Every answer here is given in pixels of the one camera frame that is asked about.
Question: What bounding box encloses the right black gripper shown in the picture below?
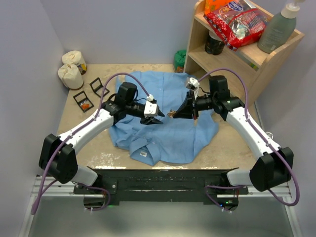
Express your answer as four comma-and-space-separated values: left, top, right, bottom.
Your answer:
173, 90, 216, 120

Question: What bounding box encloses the blue button shirt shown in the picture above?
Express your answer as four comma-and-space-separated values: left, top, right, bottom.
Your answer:
108, 71, 219, 165

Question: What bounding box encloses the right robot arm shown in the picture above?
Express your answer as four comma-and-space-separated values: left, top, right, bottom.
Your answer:
173, 76, 294, 194

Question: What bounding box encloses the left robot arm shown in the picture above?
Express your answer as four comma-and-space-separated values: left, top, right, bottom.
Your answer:
39, 82, 164, 194

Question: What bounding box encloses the green lidded container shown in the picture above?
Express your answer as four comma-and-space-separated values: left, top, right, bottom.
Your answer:
173, 50, 186, 73

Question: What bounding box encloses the black stand rear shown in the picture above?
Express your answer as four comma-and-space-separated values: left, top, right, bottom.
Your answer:
89, 78, 103, 98

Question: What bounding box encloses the black stand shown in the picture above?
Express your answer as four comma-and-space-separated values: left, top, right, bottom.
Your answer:
73, 91, 94, 113
89, 78, 103, 98

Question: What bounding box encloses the black stand front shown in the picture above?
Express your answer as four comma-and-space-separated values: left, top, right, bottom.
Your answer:
73, 91, 94, 113

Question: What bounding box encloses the dark jar on shelf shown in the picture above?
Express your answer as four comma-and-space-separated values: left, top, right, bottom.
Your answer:
204, 31, 225, 55

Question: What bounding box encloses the wooden shelf unit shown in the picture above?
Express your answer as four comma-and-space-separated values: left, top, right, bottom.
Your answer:
184, 0, 305, 105

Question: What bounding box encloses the white cloth bag front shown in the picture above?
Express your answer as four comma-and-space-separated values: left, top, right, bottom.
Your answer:
57, 64, 84, 90

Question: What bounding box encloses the white cloth bag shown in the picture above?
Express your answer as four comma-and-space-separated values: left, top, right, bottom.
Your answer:
57, 64, 84, 90
62, 50, 87, 75

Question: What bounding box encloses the white cloth bag rear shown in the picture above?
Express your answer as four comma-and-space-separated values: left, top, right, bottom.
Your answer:
62, 50, 87, 75

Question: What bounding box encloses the red candy bag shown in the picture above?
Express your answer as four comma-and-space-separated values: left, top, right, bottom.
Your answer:
204, 0, 269, 51

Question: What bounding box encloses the orange snack box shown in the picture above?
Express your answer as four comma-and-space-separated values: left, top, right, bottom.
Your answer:
204, 0, 230, 14

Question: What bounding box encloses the green pump bottle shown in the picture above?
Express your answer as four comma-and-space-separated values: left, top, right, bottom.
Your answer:
257, 0, 304, 53

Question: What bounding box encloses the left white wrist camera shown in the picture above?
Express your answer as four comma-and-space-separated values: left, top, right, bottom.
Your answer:
144, 101, 158, 118

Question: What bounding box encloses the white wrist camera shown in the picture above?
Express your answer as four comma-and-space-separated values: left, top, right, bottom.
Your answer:
185, 77, 199, 99
144, 101, 158, 118

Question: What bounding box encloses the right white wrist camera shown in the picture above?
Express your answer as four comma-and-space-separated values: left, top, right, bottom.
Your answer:
185, 77, 199, 99

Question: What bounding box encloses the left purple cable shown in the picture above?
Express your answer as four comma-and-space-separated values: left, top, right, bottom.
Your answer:
31, 73, 154, 215

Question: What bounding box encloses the purple cable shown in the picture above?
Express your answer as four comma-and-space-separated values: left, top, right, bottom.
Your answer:
31, 73, 154, 215
197, 68, 301, 207

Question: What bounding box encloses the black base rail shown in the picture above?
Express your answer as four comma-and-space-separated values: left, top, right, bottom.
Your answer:
74, 169, 248, 210

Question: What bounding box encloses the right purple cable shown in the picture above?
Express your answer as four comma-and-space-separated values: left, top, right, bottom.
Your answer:
197, 68, 301, 207

